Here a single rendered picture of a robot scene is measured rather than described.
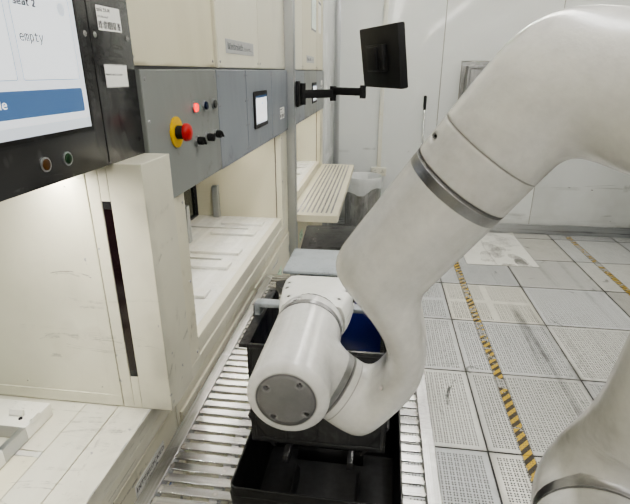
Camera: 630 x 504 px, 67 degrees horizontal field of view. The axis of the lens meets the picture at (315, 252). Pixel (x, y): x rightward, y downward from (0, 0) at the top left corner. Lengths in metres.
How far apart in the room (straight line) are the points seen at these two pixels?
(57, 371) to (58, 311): 0.15
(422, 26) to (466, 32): 0.40
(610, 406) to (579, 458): 0.11
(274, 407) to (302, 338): 0.07
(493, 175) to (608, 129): 0.07
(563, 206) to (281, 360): 5.00
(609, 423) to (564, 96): 0.27
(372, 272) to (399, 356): 0.09
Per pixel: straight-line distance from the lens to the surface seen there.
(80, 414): 1.19
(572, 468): 0.58
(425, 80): 4.90
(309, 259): 0.76
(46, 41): 0.81
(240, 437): 1.20
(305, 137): 3.81
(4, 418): 1.19
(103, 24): 0.94
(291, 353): 0.48
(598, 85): 0.36
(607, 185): 5.46
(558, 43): 0.37
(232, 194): 2.42
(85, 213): 0.99
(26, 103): 0.76
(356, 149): 4.95
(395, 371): 0.48
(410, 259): 0.40
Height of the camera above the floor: 1.55
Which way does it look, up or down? 21 degrees down
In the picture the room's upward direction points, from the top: straight up
